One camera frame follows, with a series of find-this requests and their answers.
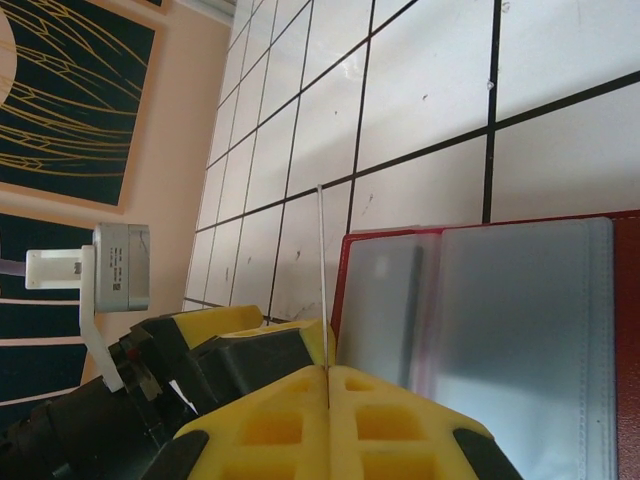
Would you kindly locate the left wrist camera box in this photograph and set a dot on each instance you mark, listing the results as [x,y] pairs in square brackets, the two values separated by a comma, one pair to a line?
[122,270]

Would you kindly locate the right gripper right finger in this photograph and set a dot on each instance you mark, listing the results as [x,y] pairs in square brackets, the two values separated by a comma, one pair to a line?
[395,435]

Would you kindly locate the thin white stick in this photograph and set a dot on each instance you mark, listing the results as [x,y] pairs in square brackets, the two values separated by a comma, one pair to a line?
[325,280]

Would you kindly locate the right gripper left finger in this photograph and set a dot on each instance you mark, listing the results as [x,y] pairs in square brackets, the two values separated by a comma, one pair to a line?
[270,430]

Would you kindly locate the red leather card holder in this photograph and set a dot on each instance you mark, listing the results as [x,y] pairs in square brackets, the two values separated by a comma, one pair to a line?
[625,350]

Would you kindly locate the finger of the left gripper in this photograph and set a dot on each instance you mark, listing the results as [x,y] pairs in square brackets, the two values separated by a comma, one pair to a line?
[215,320]
[270,350]

